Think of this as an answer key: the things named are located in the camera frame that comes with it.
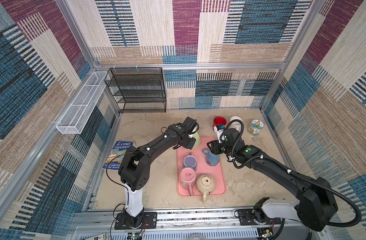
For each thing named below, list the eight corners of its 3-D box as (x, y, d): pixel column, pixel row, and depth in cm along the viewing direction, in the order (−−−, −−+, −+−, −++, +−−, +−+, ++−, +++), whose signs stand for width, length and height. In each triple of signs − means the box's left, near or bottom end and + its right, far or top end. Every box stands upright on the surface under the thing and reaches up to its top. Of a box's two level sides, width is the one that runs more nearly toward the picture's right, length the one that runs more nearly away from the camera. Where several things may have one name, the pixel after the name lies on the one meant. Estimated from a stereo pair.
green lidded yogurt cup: (249, 136, 107) (253, 128, 100) (246, 127, 112) (250, 119, 105) (260, 136, 107) (265, 128, 100) (256, 127, 112) (261, 119, 105)
